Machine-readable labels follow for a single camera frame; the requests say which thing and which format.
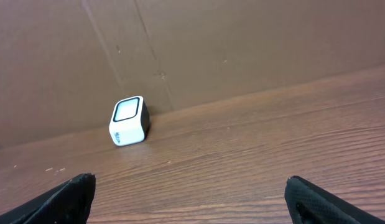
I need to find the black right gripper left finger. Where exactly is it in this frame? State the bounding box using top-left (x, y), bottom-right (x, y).
top-left (0, 173), bottom-right (96, 224)

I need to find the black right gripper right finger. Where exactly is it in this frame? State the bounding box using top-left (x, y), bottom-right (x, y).
top-left (284, 175), bottom-right (385, 224)

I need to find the white barcode scanner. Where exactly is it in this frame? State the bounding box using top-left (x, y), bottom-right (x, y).
top-left (109, 96), bottom-right (151, 147)

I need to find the brown cardboard backboard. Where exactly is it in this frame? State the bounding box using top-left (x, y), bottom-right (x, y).
top-left (0, 1), bottom-right (385, 149)

